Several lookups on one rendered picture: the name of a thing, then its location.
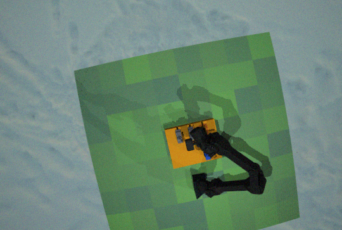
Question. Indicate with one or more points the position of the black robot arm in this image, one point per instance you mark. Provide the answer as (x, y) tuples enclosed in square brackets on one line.
[(256, 181)]

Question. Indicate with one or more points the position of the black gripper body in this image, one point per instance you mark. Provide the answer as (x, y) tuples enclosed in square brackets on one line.
[(190, 143)]

